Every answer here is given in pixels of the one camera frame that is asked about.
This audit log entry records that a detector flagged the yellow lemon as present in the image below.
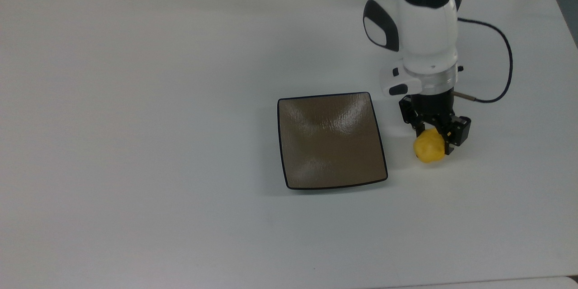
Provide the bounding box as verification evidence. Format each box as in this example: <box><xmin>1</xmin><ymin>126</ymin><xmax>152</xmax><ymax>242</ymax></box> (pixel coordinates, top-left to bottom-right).
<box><xmin>413</xmin><ymin>128</ymin><xmax>447</xmax><ymax>164</ymax></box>

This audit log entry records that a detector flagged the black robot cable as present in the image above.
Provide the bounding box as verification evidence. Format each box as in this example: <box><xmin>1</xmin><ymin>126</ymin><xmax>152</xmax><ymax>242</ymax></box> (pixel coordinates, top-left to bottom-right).
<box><xmin>453</xmin><ymin>17</ymin><xmax>514</xmax><ymax>103</ymax></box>

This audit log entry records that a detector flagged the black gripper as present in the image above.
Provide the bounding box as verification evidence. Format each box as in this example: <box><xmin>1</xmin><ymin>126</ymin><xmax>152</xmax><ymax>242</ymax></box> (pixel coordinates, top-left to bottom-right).
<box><xmin>398</xmin><ymin>90</ymin><xmax>472</xmax><ymax>156</ymax></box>

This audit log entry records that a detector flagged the brown square ceramic plate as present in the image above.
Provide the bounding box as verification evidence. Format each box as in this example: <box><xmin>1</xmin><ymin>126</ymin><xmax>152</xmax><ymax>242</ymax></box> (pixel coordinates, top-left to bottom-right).
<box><xmin>277</xmin><ymin>92</ymin><xmax>389</xmax><ymax>190</ymax></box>

